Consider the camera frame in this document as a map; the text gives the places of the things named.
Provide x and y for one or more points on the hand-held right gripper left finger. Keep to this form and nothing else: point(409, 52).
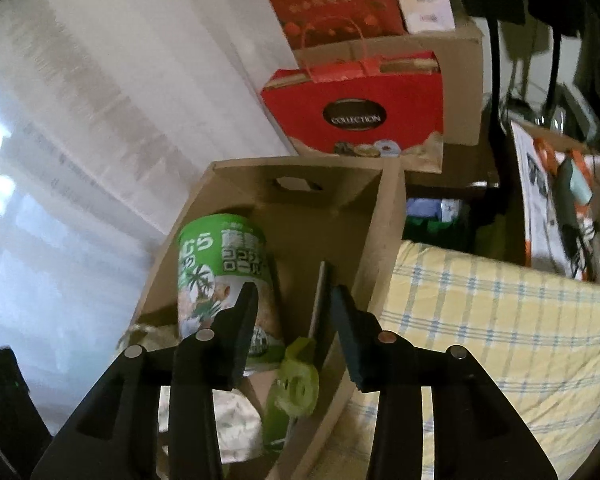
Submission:
point(242, 330)

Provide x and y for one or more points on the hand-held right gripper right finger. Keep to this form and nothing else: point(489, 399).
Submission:
point(350, 340)

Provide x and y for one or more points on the green cookie can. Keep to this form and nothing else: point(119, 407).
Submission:
point(215, 260)

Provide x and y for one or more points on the white floral cloth bag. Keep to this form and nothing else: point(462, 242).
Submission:
point(235, 425)

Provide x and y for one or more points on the green plastic sheath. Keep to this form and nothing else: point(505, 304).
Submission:
point(275, 427)

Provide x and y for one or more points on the brown cardboard box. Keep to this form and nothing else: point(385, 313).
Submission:
point(350, 230)

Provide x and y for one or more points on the yellow checkered tablecloth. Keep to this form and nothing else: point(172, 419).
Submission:
point(480, 320)

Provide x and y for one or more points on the blue green packaged item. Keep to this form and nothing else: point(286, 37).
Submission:
point(440, 210)

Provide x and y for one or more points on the cardboard box with papers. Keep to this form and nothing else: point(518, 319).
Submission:
point(530, 185)

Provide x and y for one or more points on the white curtain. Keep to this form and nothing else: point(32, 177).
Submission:
point(105, 110)

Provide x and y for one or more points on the teal grey handheld tool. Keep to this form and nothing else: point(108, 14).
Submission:
point(577, 190)

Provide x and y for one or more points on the large closed cardboard box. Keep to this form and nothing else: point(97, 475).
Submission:
point(460, 85)

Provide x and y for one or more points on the black speaker stand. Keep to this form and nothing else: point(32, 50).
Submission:
point(495, 70)
point(553, 70)

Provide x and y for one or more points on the red gift bag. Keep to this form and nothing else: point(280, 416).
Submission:
point(330, 0)

